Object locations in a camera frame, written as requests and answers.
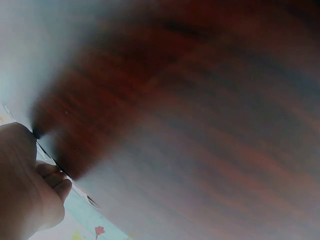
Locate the person's left hand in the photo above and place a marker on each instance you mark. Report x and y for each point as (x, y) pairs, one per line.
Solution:
(22, 180)

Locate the person's left fingers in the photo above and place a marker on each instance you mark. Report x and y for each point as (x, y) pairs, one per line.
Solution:
(55, 180)

